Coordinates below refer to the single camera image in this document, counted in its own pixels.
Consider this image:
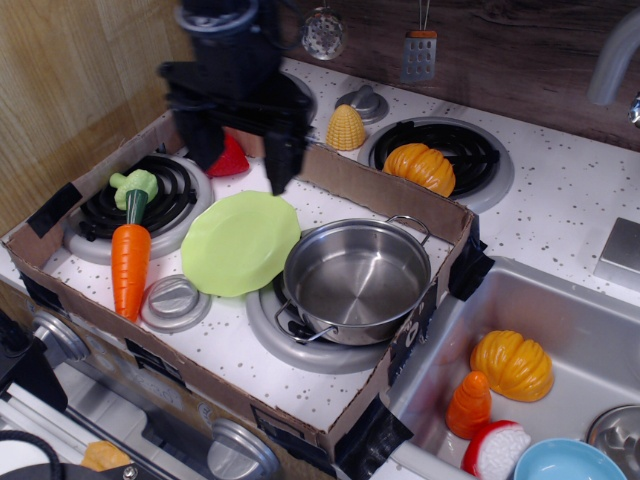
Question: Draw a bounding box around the grey faucet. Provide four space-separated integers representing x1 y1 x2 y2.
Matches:
587 8 639 106

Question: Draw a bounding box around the orange toy carrot piece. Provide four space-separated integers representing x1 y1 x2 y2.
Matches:
445 370 492 440

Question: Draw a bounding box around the back left black burner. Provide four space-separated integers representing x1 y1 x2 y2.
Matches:
281 71 318 123

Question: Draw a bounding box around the silver oven knob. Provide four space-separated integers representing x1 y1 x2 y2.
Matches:
207 418 280 480
33 311 90 368

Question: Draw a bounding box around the front right grey burner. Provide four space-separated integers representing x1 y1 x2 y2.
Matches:
246 279 386 374

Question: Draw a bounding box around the red toy strawberry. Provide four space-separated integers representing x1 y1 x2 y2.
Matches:
206 134 250 177

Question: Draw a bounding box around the silver slotted ladle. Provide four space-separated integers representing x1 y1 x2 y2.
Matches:
301 1 348 61

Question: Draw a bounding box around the light green plastic plate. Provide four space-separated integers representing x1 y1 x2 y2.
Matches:
181 191 301 297

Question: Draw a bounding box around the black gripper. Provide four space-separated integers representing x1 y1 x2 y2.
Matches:
159 19 310 196

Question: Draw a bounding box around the silver stove knob back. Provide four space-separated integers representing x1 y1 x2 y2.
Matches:
335 85 389 125

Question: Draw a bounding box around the silver stove knob front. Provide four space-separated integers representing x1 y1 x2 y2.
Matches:
140 274 212 334

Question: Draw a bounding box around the steel sink basin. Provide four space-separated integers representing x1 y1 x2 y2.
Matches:
385 258 639 479

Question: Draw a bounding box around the brown cardboard fence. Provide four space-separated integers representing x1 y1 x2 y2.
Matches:
5 113 483 462

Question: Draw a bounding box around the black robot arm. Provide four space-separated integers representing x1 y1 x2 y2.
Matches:
158 1 313 196

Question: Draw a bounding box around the front left black burner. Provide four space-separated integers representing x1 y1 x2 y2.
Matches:
64 153 214 265

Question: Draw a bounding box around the silver toy spatula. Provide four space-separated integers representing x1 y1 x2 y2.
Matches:
400 1 438 84

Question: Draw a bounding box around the silver stove knob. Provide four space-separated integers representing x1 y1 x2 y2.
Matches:
335 85 389 125
140 274 212 334

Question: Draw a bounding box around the silver oven knob left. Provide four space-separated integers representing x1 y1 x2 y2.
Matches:
33 311 90 368

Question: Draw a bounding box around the black device at left edge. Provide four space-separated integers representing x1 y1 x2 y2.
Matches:
1 311 68 412

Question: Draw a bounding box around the stainless steel pot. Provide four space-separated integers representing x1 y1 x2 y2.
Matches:
282 215 431 346

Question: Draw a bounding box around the orange toy pumpkin on stove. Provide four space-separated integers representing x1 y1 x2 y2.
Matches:
383 143 456 197

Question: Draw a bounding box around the back right black burner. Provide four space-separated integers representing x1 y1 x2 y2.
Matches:
357 117 515 214

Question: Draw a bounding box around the green toy broccoli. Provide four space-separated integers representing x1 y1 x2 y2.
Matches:
109 169 158 211

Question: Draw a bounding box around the light blue bowl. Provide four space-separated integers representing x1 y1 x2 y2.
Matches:
513 438 626 480

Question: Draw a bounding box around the yellow sponge piece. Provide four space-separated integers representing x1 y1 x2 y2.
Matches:
80 440 131 472

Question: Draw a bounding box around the black cable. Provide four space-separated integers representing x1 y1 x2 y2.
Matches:
0 429 64 480

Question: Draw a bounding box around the orange toy pumpkin in sink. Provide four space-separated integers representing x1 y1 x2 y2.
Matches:
470 330 555 403

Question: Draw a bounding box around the grey metal block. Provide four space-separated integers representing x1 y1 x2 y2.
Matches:
594 217 640 291

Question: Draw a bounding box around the black burner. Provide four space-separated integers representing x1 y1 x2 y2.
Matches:
281 71 318 123
64 153 214 265
357 117 515 214

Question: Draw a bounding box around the yellow toy corn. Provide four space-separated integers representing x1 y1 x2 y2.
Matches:
325 104 366 151

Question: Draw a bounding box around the silver sink drain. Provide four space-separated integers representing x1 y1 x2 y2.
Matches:
586 405 639 479

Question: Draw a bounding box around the silver oven knob right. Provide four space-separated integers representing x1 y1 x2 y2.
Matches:
207 418 280 480

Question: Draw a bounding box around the red white toy mushroom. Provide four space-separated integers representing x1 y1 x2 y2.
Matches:
460 420 532 480

